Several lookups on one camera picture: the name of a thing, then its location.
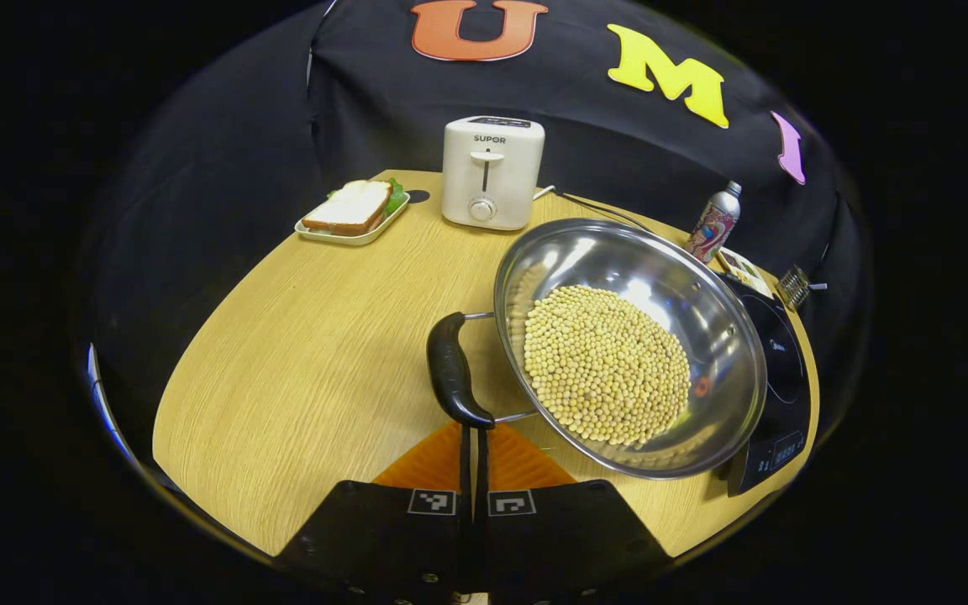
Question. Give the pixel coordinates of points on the pile of soybeans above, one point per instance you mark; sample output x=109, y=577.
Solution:
x=606, y=370

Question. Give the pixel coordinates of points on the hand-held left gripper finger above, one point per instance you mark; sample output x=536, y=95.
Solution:
x=482, y=521
x=466, y=521

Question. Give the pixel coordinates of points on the white toaster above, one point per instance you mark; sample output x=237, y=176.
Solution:
x=492, y=185

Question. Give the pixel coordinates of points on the black backdrop cloth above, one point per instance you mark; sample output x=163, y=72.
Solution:
x=618, y=151

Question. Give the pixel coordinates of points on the sandwich with lettuce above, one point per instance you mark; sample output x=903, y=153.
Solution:
x=354, y=206

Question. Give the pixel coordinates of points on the white rectangular tray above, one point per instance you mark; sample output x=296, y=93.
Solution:
x=349, y=238

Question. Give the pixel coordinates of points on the white divided plate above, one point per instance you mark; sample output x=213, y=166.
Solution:
x=744, y=270

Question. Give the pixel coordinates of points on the silver printed drink bottle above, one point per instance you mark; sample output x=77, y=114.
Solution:
x=715, y=223

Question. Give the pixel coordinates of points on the black induction cooktop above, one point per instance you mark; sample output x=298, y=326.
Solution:
x=778, y=378

